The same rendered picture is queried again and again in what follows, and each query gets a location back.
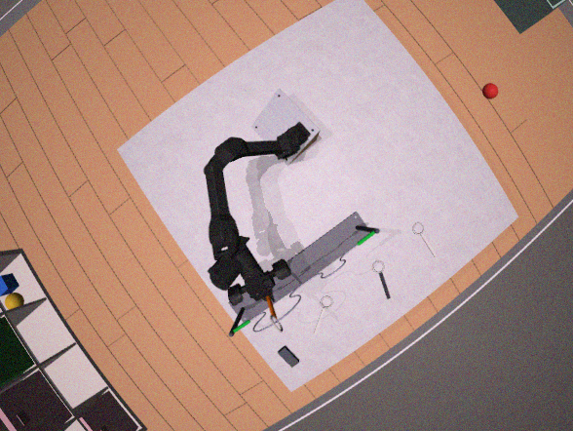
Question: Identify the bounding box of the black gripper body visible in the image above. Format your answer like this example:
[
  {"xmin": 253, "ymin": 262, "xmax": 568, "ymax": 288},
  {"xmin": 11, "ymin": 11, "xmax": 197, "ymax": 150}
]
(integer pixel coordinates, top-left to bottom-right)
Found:
[{"xmin": 228, "ymin": 259, "xmax": 291, "ymax": 306}]

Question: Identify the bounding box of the dark grey handle with silver loop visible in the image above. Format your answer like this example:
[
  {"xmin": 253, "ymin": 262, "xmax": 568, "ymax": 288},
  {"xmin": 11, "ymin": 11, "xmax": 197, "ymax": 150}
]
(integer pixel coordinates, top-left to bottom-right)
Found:
[{"xmin": 372, "ymin": 260, "xmax": 391, "ymax": 299}]

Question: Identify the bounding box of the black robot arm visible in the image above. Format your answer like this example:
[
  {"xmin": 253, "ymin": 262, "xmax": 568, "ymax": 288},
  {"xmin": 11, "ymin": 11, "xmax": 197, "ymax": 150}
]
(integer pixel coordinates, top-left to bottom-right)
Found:
[{"xmin": 203, "ymin": 122, "xmax": 310, "ymax": 301}]

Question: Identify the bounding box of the orange handle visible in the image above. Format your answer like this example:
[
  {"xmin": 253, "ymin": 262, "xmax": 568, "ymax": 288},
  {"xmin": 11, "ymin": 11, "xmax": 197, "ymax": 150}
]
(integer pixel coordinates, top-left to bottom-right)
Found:
[{"xmin": 265, "ymin": 295, "xmax": 283, "ymax": 333}]

